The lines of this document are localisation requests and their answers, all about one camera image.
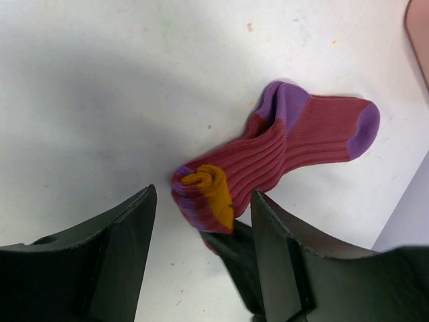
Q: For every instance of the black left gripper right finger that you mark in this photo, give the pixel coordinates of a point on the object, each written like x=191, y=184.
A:
x=309, y=275

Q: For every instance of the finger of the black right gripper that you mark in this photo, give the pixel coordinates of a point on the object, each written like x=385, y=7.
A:
x=237, y=251

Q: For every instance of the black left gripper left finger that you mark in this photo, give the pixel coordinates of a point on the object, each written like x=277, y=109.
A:
x=90, y=272

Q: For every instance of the maroon purple ribbed sock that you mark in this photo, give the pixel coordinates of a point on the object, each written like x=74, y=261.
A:
x=290, y=129

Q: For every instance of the pink compartment organizer box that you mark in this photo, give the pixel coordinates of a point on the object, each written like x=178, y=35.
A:
x=416, y=26

